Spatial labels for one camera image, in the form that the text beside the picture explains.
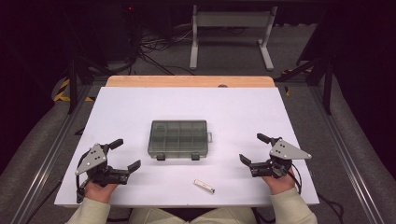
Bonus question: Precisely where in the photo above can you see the person's legs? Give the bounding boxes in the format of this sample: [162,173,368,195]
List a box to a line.
[128,206,258,224]

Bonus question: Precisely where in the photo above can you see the grey transparent compartment box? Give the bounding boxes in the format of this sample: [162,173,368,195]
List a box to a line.
[147,119,213,161]

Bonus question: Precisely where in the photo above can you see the hand-held gripper cable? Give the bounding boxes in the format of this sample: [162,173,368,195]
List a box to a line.
[74,172,90,204]
[288,162,304,195]

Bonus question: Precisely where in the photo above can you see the black floor cable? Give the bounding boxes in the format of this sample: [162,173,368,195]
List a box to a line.
[317,192,346,224]

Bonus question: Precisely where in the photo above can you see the left hand-held gripper cable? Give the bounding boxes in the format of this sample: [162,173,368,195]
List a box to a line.
[74,172,90,204]

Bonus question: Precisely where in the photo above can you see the wooden table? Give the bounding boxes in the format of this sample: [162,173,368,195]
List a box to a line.
[106,75,276,89]

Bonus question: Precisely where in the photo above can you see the right hand-held gripper cable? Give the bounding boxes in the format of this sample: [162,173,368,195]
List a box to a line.
[288,162,304,195]

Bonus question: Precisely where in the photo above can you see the white board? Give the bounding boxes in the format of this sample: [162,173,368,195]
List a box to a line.
[54,86,320,208]

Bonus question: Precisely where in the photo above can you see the black floor cables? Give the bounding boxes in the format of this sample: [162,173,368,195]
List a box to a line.
[136,26,195,77]

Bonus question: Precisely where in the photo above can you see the grey metal stand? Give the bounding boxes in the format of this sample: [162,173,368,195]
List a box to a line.
[189,4,278,72]

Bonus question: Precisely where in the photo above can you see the black tripod stand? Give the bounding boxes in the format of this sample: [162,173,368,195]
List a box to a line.
[275,8,337,116]
[60,6,110,115]

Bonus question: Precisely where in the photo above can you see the aluminium floor rail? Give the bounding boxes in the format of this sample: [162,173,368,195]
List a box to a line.
[10,84,94,224]
[309,84,389,224]

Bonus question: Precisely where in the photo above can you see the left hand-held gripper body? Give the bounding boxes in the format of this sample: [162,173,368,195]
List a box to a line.
[74,142,131,189]

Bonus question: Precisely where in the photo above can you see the person's left hand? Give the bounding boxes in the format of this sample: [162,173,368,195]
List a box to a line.
[84,180,120,204]

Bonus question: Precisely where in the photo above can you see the person's right hand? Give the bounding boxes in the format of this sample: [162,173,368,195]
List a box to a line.
[261,169,297,196]

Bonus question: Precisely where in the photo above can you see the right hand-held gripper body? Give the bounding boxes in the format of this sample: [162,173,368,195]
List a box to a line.
[248,136,313,180]

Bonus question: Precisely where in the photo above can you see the yellow black hazard tape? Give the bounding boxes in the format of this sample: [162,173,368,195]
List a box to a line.
[52,77,95,103]

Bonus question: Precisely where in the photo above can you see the small white stick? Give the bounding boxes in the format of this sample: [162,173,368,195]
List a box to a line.
[192,178,216,194]

